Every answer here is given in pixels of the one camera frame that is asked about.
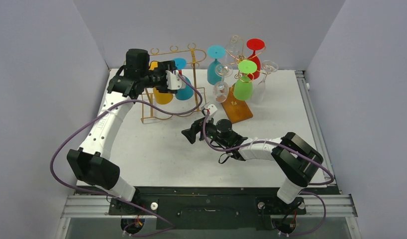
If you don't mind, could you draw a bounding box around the blue plastic goblet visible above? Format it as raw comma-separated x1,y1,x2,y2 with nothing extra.
173,58,194,101

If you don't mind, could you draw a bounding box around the aluminium rail frame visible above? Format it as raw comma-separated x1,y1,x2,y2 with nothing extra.
54,70,363,239

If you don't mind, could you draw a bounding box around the gold tree rack wooden base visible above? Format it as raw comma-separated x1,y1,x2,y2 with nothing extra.
220,34,267,125

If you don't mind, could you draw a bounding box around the clear wine glass amber tint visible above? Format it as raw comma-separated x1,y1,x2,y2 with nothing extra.
251,60,279,104

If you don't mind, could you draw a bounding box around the red plastic goblet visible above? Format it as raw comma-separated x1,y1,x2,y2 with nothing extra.
246,38,265,80

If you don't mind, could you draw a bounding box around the gold rectangular wire glass rack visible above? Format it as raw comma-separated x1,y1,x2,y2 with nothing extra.
141,43,207,123

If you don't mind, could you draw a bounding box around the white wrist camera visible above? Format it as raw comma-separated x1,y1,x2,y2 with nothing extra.
201,103,218,123
166,70,186,91

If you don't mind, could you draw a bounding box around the green plastic goblet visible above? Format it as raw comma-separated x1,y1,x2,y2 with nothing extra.
233,60,257,101

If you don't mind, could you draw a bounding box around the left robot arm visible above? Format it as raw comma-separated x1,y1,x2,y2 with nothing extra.
67,49,182,214

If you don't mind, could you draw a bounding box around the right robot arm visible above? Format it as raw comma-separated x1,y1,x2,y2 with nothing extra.
181,118,324,213

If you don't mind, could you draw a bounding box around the clear wine glass front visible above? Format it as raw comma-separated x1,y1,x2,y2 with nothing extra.
213,64,233,103

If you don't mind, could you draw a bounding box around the teal plastic goblet front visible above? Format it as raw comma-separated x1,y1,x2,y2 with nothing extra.
207,45,226,85

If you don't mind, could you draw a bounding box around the orange plastic goblet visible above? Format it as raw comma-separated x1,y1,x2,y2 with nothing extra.
149,61,174,105

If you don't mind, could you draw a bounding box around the clear glass tumbler goblet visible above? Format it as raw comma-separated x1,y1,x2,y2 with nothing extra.
224,35,244,64

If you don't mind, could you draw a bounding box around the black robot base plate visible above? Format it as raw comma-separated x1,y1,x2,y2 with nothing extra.
108,187,306,230

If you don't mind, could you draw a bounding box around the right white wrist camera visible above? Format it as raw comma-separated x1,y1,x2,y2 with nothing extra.
201,103,218,123

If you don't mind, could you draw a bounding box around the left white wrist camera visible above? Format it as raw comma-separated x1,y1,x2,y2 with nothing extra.
166,70,186,91

